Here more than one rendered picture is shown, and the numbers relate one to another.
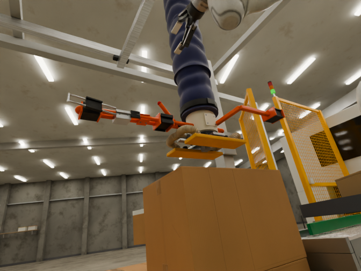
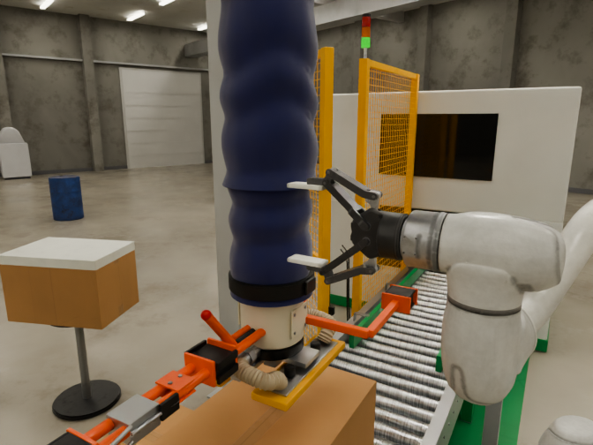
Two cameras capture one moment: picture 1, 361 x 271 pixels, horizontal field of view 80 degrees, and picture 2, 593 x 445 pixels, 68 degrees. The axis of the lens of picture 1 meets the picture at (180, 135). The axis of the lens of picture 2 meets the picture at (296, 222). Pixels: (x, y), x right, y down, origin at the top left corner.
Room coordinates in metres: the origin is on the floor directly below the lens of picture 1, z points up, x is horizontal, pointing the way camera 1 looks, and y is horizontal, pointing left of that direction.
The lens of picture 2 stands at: (0.09, 0.30, 1.76)
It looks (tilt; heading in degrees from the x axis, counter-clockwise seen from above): 13 degrees down; 334
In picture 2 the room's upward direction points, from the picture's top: straight up
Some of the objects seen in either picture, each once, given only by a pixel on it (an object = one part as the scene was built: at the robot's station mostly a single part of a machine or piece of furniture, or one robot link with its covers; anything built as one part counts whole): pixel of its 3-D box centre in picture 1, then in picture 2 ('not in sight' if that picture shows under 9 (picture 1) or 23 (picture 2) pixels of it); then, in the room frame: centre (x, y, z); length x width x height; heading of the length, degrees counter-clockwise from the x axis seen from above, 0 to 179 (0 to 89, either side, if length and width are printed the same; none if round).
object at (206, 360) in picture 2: (163, 122); (211, 361); (0.97, 0.08, 1.23); 0.10 x 0.08 x 0.06; 34
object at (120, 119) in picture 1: (121, 117); (133, 418); (0.85, 0.26, 1.23); 0.07 x 0.07 x 0.04; 34
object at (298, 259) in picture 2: (180, 48); (307, 260); (0.77, -0.05, 1.51); 0.07 x 0.03 x 0.01; 33
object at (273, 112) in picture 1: (273, 115); (399, 298); (1.07, -0.52, 1.23); 0.09 x 0.08 x 0.05; 34
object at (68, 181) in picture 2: not in sight; (66, 197); (9.01, 0.57, 0.39); 0.52 x 0.51 x 0.77; 14
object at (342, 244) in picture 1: (278, 245); not in sight; (1.32, -0.44, 0.58); 0.70 x 0.03 x 0.06; 34
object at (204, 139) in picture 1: (216, 138); (303, 362); (1.04, -0.18, 1.13); 0.34 x 0.10 x 0.05; 124
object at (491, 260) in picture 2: not in sight; (500, 259); (0.50, -0.22, 1.56); 0.16 x 0.11 x 0.13; 33
